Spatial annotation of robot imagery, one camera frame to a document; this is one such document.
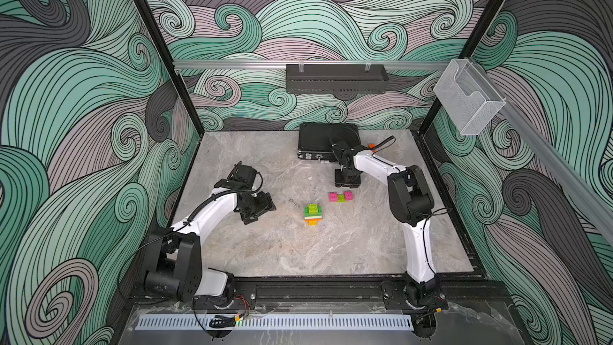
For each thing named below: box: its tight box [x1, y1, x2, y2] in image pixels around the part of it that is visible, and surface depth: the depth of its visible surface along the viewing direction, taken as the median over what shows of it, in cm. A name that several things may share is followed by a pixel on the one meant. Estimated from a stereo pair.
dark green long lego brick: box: [304, 204, 323, 217], surface depth 83 cm
